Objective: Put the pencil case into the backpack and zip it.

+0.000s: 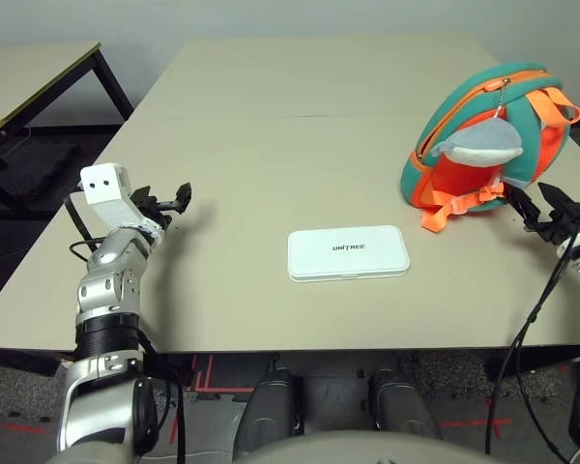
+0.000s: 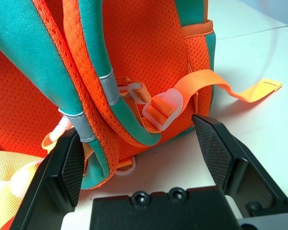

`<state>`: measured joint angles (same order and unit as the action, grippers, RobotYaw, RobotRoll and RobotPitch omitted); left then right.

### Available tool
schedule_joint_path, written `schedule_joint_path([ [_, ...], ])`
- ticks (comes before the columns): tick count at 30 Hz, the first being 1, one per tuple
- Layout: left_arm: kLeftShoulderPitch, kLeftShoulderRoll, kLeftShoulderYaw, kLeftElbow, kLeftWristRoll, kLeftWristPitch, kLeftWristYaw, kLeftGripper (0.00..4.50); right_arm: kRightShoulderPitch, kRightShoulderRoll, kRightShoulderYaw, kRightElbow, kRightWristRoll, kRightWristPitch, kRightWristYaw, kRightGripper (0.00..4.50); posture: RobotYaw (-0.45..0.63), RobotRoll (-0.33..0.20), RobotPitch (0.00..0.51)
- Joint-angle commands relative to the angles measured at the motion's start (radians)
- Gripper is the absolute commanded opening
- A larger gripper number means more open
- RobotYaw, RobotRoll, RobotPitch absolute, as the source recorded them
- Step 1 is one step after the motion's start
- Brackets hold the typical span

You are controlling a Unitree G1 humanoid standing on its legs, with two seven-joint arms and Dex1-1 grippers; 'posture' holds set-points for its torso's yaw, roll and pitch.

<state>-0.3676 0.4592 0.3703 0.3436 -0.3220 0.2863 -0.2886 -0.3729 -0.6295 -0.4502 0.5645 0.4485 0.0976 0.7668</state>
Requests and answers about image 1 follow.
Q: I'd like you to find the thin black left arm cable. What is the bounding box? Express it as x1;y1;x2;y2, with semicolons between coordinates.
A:
137;337;188;464

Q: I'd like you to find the white Unitree pencil case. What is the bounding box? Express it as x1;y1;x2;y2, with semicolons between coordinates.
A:
286;224;412;284

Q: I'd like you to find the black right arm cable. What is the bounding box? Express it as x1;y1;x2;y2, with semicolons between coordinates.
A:
484;188;580;455

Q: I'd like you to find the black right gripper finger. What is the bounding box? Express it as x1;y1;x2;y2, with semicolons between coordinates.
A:
537;182;569;215
509;187;538;226

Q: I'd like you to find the beige side table black frame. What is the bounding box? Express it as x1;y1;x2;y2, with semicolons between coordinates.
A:
0;41;135;218

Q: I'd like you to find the dark grey robot right leg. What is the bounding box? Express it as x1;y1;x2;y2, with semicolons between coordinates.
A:
368;366;442;442

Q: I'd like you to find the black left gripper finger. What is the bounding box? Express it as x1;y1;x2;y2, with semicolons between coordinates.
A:
174;181;193;213
130;184;157;206

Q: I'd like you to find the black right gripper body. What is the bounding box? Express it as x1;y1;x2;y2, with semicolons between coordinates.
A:
523;201;580;246

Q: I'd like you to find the dark grey robot left leg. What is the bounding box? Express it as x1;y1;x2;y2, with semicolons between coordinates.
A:
234;366;305;451

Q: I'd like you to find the dark grey robot leg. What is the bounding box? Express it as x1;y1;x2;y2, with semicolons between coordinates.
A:
234;366;305;451
368;366;442;442

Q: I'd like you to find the grey white plush dolphin charm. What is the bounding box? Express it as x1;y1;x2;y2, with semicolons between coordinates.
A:
429;118;524;170

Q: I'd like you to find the teal and orange backpack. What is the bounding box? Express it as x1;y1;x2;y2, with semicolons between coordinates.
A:
398;61;580;236

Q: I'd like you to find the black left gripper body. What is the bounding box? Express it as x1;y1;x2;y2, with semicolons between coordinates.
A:
130;199;180;231

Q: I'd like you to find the beige robot torso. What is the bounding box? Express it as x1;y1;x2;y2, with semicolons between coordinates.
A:
231;428;495;464

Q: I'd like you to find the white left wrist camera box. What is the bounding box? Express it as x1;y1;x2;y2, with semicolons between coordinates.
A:
79;162;144;229

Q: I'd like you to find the black floor mat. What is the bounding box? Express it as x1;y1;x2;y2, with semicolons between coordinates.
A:
0;134;79;203

